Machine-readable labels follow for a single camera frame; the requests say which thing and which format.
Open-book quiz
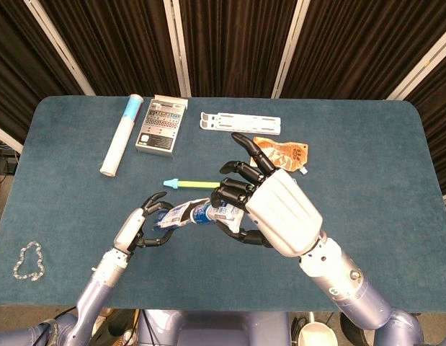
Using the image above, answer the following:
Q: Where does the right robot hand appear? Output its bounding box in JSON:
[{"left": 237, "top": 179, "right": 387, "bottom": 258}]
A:
[{"left": 210, "top": 132, "right": 324, "bottom": 257}]

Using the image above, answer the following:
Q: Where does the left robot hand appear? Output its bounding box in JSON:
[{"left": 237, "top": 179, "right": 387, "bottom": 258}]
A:
[{"left": 112, "top": 192, "right": 177, "bottom": 255}]

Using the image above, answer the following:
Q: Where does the blue white toothpaste box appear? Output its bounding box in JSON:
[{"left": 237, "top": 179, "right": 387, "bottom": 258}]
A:
[{"left": 151, "top": 197, "right": 213, "bottom": 231}]

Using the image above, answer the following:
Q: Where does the grey printed product box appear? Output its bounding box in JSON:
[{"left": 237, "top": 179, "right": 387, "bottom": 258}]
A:
[{"left": 135, "top": 94, "right": 189, "bottom": 159}]

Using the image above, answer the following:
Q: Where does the orange spout pouch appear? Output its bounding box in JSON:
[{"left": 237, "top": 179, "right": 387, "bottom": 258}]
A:
[{"left": 251, "top": 136, "right": 310, "bottom": 176}]

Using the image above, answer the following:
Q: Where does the green blue water squirter toy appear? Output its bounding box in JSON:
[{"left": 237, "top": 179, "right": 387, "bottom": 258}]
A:
[{"left": 163, "top": 177, "right": 223, "bottom": 191}]

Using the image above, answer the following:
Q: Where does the blue felt table cover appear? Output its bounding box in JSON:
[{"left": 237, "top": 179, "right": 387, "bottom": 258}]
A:
[{"left": 0, "top": 95, "right": 446, "bottom": 314}]

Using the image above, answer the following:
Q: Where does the white roll with blue label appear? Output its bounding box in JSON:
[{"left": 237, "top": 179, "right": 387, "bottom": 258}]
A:
[{"left": 99, "top": 93, "right": 143, "bottom": 178}]

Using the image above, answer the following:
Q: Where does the white folding stand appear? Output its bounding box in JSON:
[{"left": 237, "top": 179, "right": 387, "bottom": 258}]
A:
[{"left": 199, "top": 111, "right": 282, "bottom": 136}]

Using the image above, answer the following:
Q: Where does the white bowl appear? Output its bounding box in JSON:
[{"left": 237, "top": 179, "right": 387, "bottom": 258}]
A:
[{"left": 297, "top": 321, "right": 339, "bottom": 346}]

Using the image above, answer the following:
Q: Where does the purple robot torso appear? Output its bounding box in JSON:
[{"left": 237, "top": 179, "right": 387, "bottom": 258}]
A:
[{"left": 138, "top": 309, "right": 292, "bottom": 346}]

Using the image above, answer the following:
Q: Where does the dark brown pleated curtain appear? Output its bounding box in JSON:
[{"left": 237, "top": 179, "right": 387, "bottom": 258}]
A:
[{"left": 0, "top": 0, "right": 446, "bottom": 198}]

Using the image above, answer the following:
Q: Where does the clear bead bracelet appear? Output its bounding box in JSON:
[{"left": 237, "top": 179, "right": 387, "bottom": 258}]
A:
[{"left": 12, "top": 241, "right": 46, "bottom": 283}]

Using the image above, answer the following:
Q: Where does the white partition frame post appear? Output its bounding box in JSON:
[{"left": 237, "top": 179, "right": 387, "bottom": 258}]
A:
[
  {"left": 386, "top": 25, "right": 446, "bottom": 101},
  {"left": 23, "top": 0, "right": 96, "bottom": 97},
  {"left": 271, "top": 0, "right": 310, "bottom": 99},
  {"left": 164, "top": 0, "right": 192, "bottom": 97},
  {"left": 0, "top": 122, "right": 24, "bottom": 154}
]

